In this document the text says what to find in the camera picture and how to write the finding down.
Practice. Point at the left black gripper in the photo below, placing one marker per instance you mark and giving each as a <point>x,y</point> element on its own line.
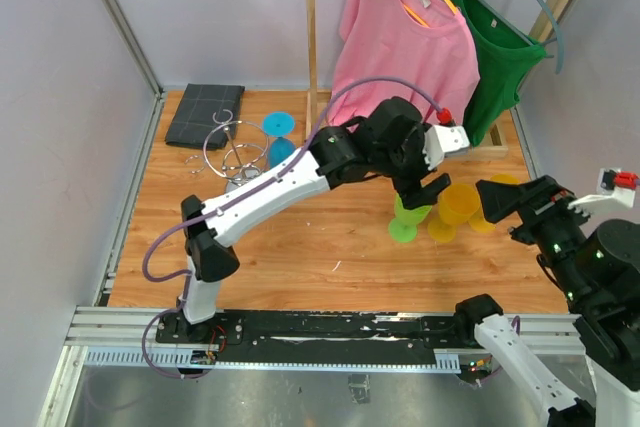
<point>411,190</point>

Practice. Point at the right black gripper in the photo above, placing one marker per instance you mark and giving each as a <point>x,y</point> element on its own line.
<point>534,200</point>

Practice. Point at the orange wine glass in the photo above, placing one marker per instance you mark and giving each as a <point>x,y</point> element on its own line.
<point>478,221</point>
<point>455,207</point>

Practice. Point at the green wine glass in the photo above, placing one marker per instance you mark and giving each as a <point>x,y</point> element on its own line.
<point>403,227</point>

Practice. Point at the blue wine glass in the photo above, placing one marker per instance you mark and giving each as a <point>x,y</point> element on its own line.
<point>277,126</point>

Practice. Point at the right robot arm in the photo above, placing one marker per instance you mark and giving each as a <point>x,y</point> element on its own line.
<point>599,277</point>

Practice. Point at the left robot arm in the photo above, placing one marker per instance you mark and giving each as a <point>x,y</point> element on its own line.
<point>393,142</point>

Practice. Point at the chrome wine glass rack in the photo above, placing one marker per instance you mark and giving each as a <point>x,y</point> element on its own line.
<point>242,162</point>

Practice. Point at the wooden clothes rack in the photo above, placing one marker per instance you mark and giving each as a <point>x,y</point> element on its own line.
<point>545,29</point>

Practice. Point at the green t-shirt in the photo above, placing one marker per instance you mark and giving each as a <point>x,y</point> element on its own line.
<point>504,56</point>

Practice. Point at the pink t-shirt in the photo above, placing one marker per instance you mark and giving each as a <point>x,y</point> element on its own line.
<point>404,48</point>

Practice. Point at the dark grey folded cloth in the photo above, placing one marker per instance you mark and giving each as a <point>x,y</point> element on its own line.
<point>203,108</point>

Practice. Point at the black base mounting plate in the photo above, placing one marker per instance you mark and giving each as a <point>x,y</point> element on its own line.
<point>315,338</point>

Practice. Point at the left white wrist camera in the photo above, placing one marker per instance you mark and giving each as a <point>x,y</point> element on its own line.
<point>444,140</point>

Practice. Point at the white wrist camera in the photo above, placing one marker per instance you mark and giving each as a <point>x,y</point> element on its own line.
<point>444,140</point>
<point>616,190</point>

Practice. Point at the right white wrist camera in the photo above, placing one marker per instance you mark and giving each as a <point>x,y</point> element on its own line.
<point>616,190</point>

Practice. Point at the aluminium frame post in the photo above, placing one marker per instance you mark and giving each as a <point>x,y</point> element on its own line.
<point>133,45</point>

